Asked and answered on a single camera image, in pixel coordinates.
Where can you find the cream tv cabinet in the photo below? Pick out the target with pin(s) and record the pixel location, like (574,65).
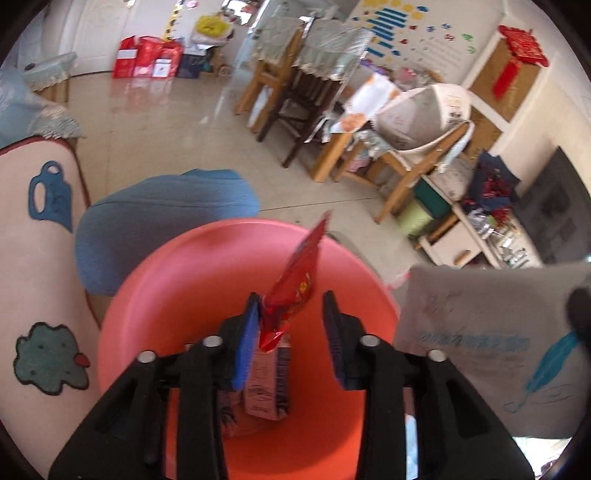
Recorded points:
(455,247)

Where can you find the yellow giraffe wall sticker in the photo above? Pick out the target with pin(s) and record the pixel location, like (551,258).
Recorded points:
(172,21)

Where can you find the dark blue wrapped bouquet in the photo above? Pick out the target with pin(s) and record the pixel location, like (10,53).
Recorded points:
(494,180)

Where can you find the blue striped wall poster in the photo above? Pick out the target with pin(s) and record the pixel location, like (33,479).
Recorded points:
(415,32)

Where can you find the dark green box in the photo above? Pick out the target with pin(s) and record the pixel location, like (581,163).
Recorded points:
(431,198)

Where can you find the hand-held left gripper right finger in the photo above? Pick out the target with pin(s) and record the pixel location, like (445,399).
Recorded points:
(334,341)

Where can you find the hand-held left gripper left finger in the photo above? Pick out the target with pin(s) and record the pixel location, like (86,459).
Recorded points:
(244,341)

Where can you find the red snack wrapper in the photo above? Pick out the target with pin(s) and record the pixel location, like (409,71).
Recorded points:
(295,281)

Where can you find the orange plastic basin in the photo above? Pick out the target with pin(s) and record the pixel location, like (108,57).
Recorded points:
(184,286)

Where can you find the red knot wall ornament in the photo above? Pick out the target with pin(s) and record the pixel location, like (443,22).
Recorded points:
(521,50)

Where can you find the white milk carton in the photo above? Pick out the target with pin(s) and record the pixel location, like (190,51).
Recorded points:
(265,383)

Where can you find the cream printed sofa cover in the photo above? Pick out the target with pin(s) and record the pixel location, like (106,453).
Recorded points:
(41,277)

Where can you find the red gift box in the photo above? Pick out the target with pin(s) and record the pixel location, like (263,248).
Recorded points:
(125,57)
(168,60)

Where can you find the red gift bags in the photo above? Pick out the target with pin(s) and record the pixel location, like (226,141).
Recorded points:
(148,57)

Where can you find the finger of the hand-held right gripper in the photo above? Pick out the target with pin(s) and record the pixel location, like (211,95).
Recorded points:
(581,308)

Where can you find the yellow plastic bag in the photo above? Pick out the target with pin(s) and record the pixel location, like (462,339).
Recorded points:
(212,28)

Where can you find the dark wooden chair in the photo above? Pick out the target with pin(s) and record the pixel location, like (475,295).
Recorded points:
(300,106)

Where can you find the white printed plastic bag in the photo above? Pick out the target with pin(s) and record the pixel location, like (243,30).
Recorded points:
(461,323)

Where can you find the white orange-print table cover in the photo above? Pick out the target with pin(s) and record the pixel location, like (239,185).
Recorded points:
(369,101)

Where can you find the dark blue box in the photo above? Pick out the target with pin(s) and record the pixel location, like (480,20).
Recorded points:
(191,65)

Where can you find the pale blue lace cover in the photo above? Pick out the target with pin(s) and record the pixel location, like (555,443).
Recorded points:
(27,110)

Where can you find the blue cushion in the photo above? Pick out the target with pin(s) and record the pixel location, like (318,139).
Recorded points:
(161,221)

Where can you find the white door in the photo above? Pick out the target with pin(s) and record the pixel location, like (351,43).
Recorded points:
(106,32)

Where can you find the light green bin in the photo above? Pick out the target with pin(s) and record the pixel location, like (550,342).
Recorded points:
(413,219)

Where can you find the black television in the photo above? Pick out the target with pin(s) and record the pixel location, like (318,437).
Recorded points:
(558,212)

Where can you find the pale green lace chair cover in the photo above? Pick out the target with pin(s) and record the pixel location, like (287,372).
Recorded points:
(334,48)
(277,39)

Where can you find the small covered side table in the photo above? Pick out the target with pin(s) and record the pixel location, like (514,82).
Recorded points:
(51,69)

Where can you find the light wooden chair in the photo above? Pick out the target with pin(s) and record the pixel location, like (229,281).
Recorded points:
(406,180)
(258,83)

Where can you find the white lace chair cover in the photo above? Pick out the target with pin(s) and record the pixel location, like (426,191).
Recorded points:
(459,147)

